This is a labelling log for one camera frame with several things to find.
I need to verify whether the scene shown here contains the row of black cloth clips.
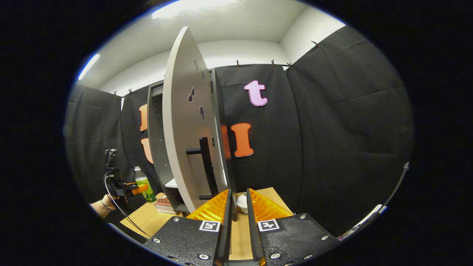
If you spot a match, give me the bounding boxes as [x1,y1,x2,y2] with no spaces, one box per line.
[84,40,320,97]

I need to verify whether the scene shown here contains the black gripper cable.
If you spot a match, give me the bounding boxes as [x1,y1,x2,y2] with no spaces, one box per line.
[103,172,152,239]

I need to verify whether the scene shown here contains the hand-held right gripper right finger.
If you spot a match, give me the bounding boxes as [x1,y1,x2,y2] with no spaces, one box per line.
[246,188,338,266]

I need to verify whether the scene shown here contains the grey cabinet door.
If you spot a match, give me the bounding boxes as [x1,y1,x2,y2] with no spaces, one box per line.
[163,26,229,214]

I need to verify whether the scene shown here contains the green label bottle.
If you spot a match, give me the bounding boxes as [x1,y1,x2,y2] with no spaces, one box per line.
[134,166,157,203]

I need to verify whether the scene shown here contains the black backdrop cloth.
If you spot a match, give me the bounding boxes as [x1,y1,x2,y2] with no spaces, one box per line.
[65,25,414,237]

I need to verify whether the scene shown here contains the narrow ceiling light strip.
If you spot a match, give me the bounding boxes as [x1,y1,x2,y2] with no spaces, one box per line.
[78,54,101,81]

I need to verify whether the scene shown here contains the large ceiling light panel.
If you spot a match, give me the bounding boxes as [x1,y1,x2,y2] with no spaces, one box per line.
[152,0,244,20]

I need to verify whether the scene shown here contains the white round coaster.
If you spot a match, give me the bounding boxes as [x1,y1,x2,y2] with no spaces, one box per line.
[236,194,249,215]

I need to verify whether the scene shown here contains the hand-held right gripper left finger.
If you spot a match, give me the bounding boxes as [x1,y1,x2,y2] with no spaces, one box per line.
[143,188,232,266]

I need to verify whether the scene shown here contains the black door handle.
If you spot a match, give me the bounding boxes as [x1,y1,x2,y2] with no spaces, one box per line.
[186,137,220,200]

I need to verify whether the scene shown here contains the dark grey cabinet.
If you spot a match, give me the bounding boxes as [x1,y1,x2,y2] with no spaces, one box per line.
[147,68,237,215]

